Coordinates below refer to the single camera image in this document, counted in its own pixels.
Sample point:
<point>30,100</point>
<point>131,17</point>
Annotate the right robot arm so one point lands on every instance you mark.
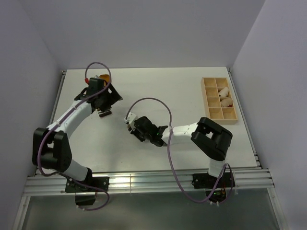
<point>210,137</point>

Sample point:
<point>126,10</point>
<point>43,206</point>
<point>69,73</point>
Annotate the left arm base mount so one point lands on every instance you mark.
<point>86,194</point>

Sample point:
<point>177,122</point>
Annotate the upper rolled cream sock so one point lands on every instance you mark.
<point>224,92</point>

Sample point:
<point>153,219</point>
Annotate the lower rolled cream sock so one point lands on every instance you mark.
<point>226,102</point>

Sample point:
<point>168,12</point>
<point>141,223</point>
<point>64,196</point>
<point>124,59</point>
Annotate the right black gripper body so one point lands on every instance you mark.
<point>140,137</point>

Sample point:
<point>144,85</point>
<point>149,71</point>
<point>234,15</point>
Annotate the rolled cream sock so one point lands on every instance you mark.
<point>224,92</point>
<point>226,102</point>

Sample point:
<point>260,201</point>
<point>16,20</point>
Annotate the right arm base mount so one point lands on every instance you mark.
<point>205,181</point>

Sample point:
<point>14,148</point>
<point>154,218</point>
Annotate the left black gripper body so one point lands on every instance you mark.
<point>105,102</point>

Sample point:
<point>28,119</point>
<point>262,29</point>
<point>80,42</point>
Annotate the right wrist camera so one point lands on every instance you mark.
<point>130,120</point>

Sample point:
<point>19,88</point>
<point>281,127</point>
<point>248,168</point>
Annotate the aluminium frame rail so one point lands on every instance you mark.
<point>142,182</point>

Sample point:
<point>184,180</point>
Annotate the wooden compartment box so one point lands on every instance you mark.
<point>210,88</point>

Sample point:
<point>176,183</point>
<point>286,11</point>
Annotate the mustard striped sock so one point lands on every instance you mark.
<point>104,99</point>

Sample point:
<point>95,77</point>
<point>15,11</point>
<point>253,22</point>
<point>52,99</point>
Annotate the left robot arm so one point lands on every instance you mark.
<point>51,148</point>

